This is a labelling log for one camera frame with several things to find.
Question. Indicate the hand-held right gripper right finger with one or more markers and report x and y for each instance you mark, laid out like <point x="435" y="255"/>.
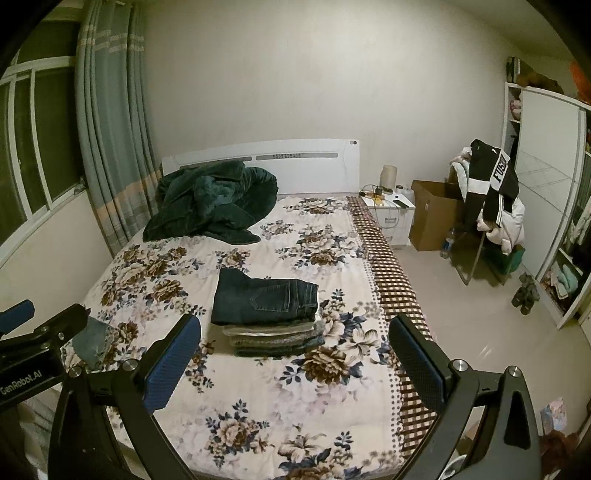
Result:
<point x="418" y="364"/>

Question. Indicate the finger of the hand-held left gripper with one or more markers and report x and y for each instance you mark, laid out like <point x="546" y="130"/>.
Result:
<point x="64" y="321"/>
<point x="16" y="316"/>

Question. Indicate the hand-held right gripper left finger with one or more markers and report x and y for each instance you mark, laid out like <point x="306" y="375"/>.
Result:
<point x="173" y="364"/>

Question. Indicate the dark blue jeans pants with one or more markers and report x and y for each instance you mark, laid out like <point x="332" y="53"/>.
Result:
<point x="258" y="297"/>

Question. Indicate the olive folded pants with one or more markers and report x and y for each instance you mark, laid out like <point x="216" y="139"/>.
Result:
<point x="277" y="345"/>

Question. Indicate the grey beige folded pants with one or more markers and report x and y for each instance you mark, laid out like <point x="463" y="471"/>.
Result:
<point x="277" y="338"/>

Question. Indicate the light denim shorts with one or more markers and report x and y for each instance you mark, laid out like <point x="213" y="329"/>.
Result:
<point x="92" y="341"/>

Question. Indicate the brown checked bedsheet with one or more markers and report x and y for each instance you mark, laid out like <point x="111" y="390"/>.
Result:
<point x="392" y="277"/>

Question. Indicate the blue folded jeans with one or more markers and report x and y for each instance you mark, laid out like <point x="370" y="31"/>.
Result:
<point x="277" y="353"/>

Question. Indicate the floral bed cover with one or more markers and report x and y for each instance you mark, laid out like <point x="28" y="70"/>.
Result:
<point x="277" y="415"/>

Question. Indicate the plastic water bottle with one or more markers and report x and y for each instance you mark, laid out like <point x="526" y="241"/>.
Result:
<point x="447" y="244"/>

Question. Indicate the dark slippers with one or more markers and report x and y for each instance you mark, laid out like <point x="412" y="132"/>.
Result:
<point x="525" y="293"/>

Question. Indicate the green storage box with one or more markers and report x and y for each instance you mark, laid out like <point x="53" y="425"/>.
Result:
<point x="508" y="261"/>

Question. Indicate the pink printed bag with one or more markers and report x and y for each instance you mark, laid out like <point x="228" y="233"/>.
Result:
<point x="552" y="415"/>

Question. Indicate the white nightstand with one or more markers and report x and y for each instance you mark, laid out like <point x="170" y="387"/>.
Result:
<point x="397" y="221"/>

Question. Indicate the large brown cardboard box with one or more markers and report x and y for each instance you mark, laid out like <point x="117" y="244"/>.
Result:
<point x="429" y="217"/>

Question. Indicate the white framed window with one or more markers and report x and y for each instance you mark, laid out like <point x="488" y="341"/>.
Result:
<point x="18" y="161"/>

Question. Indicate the white puffy jacket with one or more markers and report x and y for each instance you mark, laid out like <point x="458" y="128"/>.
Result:
<point x="512" y="226"/>

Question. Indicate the dark green blanket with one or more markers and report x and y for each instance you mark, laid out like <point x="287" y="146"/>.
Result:
<point x="207" y="198"/>

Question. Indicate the grey green striped curtain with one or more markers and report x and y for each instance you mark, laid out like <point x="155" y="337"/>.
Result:
<point x="106" y="138"/>

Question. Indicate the beige table lamp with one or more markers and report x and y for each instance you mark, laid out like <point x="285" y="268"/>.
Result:
<point x="389" y="177"/>

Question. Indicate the cream garment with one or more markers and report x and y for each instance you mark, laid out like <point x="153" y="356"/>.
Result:
<point x="461" y="166"/>

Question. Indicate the black and white jacket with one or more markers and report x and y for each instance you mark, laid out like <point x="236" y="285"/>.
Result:
<point x="501" y="175"/>

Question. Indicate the white wardrobe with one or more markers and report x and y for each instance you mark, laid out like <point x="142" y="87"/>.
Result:
<point x="545" y="161"/>

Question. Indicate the brown plush toy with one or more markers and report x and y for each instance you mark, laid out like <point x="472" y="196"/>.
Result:
<point x="538" y="81"/>

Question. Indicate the metal frame chair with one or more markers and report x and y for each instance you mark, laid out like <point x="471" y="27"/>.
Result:
<point x="471" y="258"/>

